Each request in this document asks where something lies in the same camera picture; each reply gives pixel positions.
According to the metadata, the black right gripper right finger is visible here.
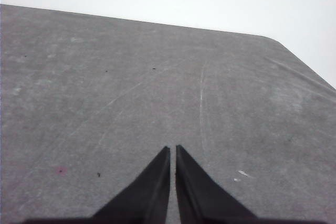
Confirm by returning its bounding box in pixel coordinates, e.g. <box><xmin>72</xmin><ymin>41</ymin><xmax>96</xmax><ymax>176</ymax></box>
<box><xmin>175</xmin><ymin>144</ymin><xmax>324</xmax><ymax>224</ymax></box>

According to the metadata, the grey table cloth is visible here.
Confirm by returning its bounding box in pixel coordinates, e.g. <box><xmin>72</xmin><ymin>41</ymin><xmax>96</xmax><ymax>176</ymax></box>
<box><xmin>0</xmin><ymin>3</ymin><xmax>336</xmax><ymax>224</ymax></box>

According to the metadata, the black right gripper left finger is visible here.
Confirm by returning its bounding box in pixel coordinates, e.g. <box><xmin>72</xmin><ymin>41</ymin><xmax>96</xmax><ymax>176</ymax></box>
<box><xmin>23</xmin><ymin>145</ymin><xmax>171</xmax><ymax>224</ymax></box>

